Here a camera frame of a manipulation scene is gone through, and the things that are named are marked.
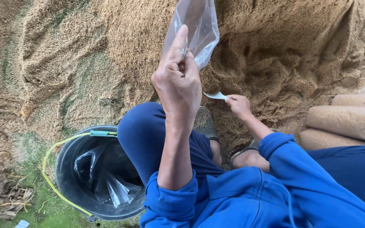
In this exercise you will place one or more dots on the person's left hand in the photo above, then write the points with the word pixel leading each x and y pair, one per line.
pixel 177 91

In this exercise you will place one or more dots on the person's right hand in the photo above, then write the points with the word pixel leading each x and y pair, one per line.
pixel 241 106

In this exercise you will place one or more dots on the person's right fingers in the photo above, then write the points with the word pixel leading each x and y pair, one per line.
pixel 233 99

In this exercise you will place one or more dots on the white plastic spoon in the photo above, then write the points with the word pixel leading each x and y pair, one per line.
pixel 215 95

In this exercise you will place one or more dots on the clear plastic bag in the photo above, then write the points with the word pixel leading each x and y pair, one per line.
pixel 198 28

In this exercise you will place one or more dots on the grey perforated clog shoe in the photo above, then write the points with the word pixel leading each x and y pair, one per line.
pixel 244 149
pixel 205 123

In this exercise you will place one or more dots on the heap of brown sawdust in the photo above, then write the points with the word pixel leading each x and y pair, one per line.
pixel 265 47

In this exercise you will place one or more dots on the blue hooded sweater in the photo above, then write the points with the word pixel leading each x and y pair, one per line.
pixel 249 196

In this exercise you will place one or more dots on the blue trousers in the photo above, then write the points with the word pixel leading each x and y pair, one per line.
pixel 141 136

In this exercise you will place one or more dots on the bundle of clear plastic bags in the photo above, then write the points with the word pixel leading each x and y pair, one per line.
pixel 116 186

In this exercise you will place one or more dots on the black plastic bucket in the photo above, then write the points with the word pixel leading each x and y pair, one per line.
pixel 74 190

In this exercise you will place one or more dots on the white paper scrap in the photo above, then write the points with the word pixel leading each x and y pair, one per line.
pixel 22 224

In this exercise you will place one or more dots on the heap of dry leaves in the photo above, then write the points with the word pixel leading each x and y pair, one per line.
pixel 2 190

